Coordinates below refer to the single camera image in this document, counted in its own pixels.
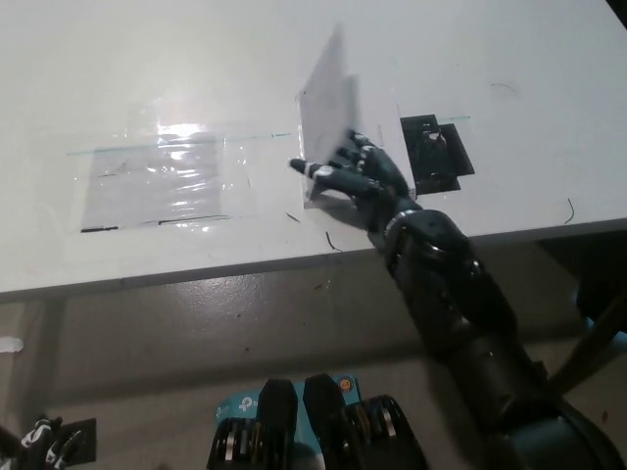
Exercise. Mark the white grey softcover book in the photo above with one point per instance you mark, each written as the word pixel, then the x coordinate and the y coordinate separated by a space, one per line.
pixel 328 122

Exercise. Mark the dark diagonal rod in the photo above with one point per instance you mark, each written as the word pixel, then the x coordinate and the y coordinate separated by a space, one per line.
pixel 593 338

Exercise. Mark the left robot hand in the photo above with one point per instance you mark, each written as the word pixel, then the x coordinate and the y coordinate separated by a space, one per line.
pixel 46 440

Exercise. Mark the clear glossy plastic film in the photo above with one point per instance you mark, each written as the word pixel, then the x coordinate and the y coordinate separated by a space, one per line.
pixel 240 171

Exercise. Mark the teal box on floor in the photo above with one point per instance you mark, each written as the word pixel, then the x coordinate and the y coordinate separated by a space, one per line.
pixel 237 406

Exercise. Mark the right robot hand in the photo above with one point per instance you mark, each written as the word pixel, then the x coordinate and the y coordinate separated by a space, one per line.
pixel 377 176

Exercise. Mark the black square floor marker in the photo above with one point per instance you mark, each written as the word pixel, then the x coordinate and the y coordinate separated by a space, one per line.
pixel 83 440

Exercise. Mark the dark table leg frame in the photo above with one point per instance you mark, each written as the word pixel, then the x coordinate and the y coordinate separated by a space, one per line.
pixel 597 274

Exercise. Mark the white floor tape piece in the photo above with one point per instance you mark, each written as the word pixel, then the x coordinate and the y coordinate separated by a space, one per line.
pixel 10 344

